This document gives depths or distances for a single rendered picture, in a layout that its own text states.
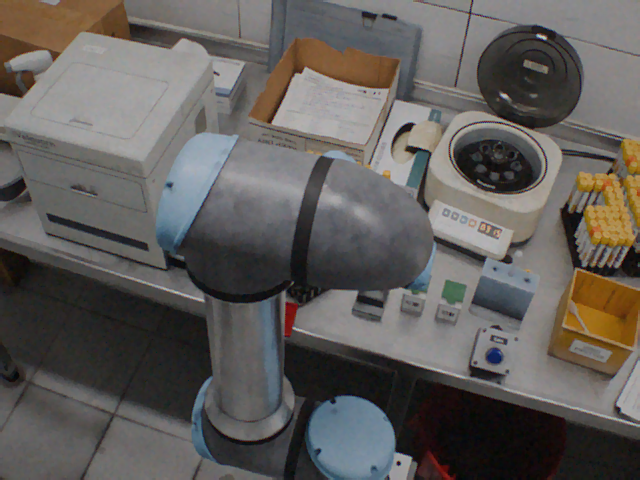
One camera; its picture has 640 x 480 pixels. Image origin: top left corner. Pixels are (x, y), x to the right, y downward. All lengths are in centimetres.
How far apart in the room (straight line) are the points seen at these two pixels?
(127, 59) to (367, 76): 55
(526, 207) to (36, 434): 155
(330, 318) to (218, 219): 73
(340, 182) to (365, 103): 100
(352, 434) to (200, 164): 45
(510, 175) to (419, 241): 81
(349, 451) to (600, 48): 100
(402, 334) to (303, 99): 58
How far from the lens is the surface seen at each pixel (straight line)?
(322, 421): 95
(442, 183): 141
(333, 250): 61
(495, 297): 134
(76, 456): 224
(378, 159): 149
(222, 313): 75
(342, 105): 161
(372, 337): 132
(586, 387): 136
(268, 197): 62
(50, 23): 173
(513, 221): 142
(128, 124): 124
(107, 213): 134
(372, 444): 95
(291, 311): 134
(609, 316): 145
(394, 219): 63
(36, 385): 237
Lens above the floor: 200
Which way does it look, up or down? 52 degrees down
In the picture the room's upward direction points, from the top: 4 degrees clockwise
